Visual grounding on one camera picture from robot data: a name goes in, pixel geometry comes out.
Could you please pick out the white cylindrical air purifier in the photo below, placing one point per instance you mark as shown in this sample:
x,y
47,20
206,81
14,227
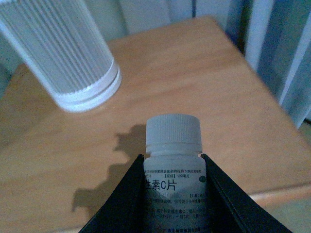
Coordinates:
x,y
61,44

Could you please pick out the white medicine bottle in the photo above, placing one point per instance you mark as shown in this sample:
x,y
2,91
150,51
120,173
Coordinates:
x,y
175,176

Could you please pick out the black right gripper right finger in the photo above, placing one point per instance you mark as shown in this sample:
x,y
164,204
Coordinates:
x,y
232,210

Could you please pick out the grey curtain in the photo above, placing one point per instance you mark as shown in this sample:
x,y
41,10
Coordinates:
x,y
273,35

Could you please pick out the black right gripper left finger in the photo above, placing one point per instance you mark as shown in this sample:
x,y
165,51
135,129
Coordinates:
x,y
123,211

